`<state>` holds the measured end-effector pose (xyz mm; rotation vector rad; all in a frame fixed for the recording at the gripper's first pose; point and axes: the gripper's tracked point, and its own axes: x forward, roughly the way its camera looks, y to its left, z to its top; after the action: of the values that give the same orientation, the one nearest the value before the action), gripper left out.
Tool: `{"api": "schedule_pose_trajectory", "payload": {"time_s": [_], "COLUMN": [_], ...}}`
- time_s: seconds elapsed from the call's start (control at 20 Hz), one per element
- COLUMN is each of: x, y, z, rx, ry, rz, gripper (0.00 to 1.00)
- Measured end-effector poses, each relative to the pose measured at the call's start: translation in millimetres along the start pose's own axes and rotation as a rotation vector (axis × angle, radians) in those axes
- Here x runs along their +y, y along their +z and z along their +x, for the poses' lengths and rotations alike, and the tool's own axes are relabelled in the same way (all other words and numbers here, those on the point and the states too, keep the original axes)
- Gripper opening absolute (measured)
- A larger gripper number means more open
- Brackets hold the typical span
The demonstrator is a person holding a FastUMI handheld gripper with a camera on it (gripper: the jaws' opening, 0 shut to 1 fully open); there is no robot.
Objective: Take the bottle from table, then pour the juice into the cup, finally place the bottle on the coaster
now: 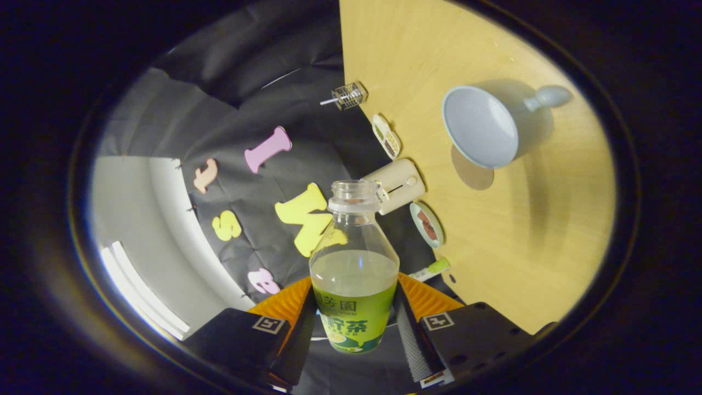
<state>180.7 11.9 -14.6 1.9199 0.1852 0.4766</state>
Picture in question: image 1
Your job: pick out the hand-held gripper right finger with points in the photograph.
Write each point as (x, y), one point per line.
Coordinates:
(411, 345)

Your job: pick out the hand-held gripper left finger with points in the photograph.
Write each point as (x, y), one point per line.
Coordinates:
(299, 345)

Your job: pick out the clear juice bottle green label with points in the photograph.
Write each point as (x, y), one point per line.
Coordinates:
(354, 318)

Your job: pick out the brown round coaster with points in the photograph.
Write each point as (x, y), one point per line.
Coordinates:
(471, 178)

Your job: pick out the white cup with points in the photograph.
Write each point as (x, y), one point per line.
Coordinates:
(480, 126)

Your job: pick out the small white green bottle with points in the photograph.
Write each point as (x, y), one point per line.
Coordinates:
(430, 269)

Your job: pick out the pale green plate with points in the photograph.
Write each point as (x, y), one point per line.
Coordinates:
(422, 236)

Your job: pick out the brown bread piece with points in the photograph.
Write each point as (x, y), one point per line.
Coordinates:
(431, 233)
(425, 218)

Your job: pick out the wooden table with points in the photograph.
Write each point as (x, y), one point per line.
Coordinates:
(521, 247)

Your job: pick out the cream toaster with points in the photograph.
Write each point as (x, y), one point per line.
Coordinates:
(403, 184)

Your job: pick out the long ceiling light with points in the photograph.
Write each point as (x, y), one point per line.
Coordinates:
(142, 291)

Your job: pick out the white divided snack tray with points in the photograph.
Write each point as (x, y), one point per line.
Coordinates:
(386, 137)

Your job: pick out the white straw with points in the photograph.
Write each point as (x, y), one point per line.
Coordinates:
(328, 101)

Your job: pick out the black backdrop cloth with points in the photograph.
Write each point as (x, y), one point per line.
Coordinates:
(219, 109)

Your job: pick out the clear glass holder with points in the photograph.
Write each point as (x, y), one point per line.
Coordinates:
(351, 96)

